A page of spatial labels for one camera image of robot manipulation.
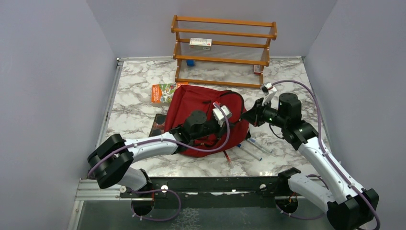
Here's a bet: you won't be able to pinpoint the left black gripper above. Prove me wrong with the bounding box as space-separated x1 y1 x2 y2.
192 117 235 140

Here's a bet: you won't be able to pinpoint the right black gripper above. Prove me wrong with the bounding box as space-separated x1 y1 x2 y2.
241 97 288 128

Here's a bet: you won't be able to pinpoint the red student backpack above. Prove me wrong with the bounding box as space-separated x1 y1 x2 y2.
164 85 249 158

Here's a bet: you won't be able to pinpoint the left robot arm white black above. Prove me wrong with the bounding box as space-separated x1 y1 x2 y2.
88 106 232 197

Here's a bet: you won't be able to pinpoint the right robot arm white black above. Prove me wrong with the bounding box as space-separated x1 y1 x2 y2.
241 93 379 230

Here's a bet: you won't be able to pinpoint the clear pen blue cap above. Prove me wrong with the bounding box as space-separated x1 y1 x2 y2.
246 138 273 154

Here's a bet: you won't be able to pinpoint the blue capped white marker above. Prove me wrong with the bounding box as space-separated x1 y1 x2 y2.
237 144 262 161

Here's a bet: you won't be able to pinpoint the red pen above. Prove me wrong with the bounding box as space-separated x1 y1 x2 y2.
223 151 234 169

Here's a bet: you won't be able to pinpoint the small red white box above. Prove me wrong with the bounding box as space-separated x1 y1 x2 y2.
253 65 262 75

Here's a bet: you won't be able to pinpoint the dark book three days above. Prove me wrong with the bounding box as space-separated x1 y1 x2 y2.
149 114 166 137

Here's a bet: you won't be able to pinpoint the orange green children's book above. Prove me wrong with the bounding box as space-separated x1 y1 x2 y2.
151 82 188 104

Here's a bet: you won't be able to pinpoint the small blue cube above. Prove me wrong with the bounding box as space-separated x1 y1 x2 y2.
186 60 195 67

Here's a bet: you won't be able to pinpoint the wooden three-tier shelf rack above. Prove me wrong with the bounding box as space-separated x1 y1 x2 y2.
170 15 278 88

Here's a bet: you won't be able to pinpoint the white box on shelf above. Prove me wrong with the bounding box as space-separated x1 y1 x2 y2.
189 38 212 51

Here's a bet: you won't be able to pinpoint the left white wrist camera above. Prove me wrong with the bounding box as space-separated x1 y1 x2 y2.
213 102 232 127

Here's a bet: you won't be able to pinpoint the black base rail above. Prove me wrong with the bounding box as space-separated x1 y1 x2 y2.
76 176 327 210

